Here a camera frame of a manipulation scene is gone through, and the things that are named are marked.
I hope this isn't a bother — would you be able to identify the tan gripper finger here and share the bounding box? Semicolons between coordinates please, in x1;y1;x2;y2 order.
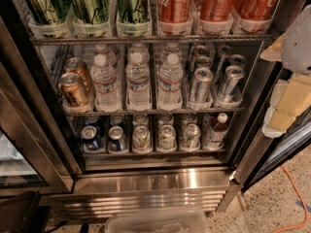
260;34;286;62
262;75;311;138

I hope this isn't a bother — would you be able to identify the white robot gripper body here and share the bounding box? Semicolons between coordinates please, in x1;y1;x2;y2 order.
281;5;311;75

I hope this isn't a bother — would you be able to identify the redbull can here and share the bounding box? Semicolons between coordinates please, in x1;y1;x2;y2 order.
188;56;213;81
217;65;245;102
186;44;210;72
228;54;247;69
213;45;233;83
190;67;214;104

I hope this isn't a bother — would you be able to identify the middle coca-cola can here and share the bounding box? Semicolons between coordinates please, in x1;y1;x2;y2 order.
199;0;233;34

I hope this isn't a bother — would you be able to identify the front right sprite can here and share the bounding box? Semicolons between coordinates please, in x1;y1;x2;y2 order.
180;123;200;151

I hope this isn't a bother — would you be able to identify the sprite can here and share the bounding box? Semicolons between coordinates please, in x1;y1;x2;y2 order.
157;124;176;151
180;123;200;151
132;126;152;153

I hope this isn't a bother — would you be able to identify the left coca-cola can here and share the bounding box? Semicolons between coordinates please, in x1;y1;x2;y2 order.
156;0;191;35

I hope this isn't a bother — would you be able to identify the front middle sprite can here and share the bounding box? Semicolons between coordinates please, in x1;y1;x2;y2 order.
157;124;176;151

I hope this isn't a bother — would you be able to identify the right green can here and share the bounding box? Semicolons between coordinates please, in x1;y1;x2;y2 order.
117;0;150;37

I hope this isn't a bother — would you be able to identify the green can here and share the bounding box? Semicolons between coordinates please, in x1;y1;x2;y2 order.
25;0;70;38
71;0;111;38
117;0;150;37

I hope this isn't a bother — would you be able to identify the front left sprite can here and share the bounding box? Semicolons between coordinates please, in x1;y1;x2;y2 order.
132;126;152;153

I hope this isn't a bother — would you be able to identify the stainless steel fridge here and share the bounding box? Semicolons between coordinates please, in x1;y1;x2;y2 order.
1;0;310;223

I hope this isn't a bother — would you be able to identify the front right pepsi can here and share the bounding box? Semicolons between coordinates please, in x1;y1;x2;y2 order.
108;126;128;153

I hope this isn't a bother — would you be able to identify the pepsi can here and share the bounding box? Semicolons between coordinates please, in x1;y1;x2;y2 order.
108;126;128;153
81;125;102;151

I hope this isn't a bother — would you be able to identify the middle green can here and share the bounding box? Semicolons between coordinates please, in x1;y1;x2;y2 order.
71;0;111;38

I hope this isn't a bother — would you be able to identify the rear gold can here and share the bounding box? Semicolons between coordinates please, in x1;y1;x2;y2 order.
64;57;92;94

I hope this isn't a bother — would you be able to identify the gold can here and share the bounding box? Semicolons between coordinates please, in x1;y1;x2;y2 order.
59;72;89;108
64;57;92;94

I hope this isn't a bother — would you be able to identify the front left pepsi can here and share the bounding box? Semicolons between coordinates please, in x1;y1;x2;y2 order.
81;125;102;151

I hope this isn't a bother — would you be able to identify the front gold can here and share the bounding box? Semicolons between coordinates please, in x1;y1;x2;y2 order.
59;72;89;108

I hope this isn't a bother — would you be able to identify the left green can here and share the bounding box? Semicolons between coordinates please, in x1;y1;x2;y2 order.
25;0;70;38

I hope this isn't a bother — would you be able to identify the brown drink bottle white cap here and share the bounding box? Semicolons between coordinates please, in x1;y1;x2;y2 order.
202;113;228;150

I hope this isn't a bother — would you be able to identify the rear right water bottle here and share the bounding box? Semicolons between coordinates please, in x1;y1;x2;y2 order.
159;43;182;64

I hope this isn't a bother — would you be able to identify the water bottle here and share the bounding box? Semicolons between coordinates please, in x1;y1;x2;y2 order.
125;52;151;111
90;54;121;113
157;53;184;111
94;44;118;68
159;43;182;64
127;43;150;63

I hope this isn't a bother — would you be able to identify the front right water bottle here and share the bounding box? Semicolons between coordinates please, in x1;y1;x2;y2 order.
157;53;184;111

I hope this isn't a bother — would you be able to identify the rear middle water bottle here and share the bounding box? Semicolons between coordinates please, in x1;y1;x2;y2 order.
127;43;150;63

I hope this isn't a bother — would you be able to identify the front middle water bottle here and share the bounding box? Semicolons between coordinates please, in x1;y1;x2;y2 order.
125;52;151;111

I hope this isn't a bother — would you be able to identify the clear plastic bin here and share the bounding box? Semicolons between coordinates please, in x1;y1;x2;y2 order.
105;208;209;233

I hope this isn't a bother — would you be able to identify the front left water bottle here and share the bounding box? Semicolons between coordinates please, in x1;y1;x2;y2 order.
90;54;121;113

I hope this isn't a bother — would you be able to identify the rear left water bottle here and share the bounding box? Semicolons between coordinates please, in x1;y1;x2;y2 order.
94;44;118;68

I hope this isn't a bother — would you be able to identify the orange cable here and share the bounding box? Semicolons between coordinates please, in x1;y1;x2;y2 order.
270;164;309;233

